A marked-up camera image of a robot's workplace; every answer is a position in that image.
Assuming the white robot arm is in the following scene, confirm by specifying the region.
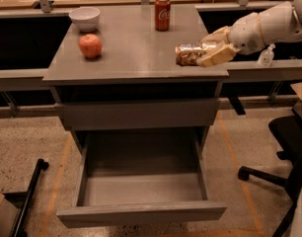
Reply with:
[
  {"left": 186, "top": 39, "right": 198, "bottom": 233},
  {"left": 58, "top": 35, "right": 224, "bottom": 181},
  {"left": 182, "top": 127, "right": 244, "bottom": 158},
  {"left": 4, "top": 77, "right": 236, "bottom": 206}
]
[{"left": 196, "top": 0, "right": 302, "bottom": 67}]

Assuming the red apple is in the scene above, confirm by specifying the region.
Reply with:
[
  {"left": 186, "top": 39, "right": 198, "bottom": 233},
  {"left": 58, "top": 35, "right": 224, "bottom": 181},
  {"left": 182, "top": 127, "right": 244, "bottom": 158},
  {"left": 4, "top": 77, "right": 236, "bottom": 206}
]
[{"left": 79, "top": 34, "right": 103, "bottom": 58}]

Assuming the clear sanitizer pump bottle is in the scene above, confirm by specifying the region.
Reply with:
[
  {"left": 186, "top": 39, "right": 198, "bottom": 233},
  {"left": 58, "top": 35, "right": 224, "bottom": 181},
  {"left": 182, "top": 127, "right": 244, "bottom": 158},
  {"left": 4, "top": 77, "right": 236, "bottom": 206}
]
[{"left": 257, "top": 43, "right": 275, "bottom": 67}]

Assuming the red cola can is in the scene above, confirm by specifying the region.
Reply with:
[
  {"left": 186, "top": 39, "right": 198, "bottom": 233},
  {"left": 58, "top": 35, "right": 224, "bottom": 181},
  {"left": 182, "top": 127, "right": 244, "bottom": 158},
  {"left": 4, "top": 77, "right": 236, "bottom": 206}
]
[{"left": 154, "top": 0, "right": 171, "bottom": 31}]

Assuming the cardboard box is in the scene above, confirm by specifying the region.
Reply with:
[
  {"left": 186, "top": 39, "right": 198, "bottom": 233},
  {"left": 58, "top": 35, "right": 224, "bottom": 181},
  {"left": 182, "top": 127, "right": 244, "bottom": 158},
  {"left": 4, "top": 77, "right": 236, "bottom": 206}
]
[{"left": 0, "top": 194, "right": 18, "bottom": 237}]

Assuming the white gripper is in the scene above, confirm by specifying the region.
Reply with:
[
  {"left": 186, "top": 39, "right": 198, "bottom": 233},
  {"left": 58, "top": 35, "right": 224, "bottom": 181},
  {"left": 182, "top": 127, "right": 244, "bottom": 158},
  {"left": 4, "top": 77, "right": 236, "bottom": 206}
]
[{"left": 196, "top": 13, "right": 265, "bottom": 67}]

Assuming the grey drawer cabinet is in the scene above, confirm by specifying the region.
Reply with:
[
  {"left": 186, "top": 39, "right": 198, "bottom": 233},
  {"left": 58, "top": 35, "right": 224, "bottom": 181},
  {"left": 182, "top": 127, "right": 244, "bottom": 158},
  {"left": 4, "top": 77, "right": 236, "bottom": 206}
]
[{"left": 42, "top": 4, "right": 230, "bottom": 229}]

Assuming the closed grey top drawer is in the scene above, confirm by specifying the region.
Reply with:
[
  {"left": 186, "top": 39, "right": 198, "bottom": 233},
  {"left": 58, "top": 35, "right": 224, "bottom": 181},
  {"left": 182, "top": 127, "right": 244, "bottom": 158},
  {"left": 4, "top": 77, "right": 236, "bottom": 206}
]
[{"left": 55, "top": 98, "right": 219, "bottom": 130}]

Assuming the black cart frame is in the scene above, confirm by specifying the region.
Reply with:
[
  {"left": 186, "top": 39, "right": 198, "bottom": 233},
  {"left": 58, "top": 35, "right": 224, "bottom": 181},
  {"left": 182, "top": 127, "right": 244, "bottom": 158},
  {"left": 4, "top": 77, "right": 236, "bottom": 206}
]
[{"left": 4, "top": 158, "right": 49, "bottom": 237}]

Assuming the white ceramic bowl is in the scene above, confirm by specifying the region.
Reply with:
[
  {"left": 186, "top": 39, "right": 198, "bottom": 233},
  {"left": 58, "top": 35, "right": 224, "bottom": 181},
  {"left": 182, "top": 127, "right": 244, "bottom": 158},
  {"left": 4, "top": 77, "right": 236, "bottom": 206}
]
[{"left": 69, "top": 7, "right": 101, "bottom": 32}]

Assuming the black office chair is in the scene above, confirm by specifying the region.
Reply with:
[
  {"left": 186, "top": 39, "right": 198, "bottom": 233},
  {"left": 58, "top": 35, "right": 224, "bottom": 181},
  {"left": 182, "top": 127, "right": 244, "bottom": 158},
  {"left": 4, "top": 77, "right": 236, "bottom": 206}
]
[{"left": 238, "top": 79, "right": 302, "bottom": 237}]

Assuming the open grey middle drawer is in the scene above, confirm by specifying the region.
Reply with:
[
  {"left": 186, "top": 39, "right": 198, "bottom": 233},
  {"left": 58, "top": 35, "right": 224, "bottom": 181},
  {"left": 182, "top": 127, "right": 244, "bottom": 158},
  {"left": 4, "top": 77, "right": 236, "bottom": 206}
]
[{"left": 57, "top": 127, "right": 226, "bottom": 228}]

